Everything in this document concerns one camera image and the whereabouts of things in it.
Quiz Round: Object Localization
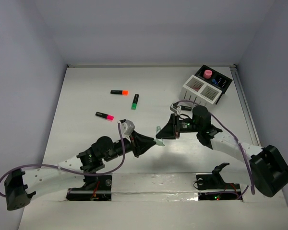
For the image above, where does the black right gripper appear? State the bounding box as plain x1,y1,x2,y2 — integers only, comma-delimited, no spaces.
156,113,201,139

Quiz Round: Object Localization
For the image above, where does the green folding marker pen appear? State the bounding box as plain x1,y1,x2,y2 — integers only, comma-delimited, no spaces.
155,126,165,147

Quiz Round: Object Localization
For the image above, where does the green highlighter black body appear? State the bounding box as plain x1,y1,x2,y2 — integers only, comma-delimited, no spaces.
131,94,139,110

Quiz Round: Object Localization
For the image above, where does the pink highlighter black body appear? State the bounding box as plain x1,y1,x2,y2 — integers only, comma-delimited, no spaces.
95,112,114,121

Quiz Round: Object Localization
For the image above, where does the orange highlighter black body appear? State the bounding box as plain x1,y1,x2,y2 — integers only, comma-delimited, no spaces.
110,90,128,95

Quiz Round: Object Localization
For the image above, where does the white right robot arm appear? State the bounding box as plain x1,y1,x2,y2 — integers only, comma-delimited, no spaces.
156,105,288,197

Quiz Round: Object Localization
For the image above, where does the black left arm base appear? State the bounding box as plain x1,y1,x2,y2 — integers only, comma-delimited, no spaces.
66,174,112,201

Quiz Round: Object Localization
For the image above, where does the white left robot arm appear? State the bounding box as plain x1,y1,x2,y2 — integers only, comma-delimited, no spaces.
4,131,156,211

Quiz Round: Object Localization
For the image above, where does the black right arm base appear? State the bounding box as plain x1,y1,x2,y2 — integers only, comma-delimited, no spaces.
193,163,241,192

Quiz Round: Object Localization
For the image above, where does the blue highlighter black body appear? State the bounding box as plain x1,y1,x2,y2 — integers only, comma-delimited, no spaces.
181,106,192,111

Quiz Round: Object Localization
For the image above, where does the white slotted organizer box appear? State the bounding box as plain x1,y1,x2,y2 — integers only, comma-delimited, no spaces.
179,75,221,109

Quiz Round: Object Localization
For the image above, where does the black slotted organizer box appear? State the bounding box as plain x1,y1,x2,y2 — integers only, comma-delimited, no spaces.
195,65,232,104

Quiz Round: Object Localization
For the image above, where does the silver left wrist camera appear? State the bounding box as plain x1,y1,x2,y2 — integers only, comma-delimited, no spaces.
119,119,135,137

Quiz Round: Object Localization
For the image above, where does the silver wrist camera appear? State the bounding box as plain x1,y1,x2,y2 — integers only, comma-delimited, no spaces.
170,102,181,115
119,119,135,137

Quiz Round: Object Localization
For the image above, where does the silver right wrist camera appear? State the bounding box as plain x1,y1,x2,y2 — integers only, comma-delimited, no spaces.
170,102,181,115

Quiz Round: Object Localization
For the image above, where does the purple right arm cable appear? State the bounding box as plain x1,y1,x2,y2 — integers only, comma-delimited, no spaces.
174,100,256,200

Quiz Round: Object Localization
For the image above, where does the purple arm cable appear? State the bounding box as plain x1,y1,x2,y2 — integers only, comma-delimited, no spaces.
0,122,127,197
174,100,256,200

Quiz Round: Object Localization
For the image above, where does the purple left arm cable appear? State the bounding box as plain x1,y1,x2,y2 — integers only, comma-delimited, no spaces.
0,122,127,197

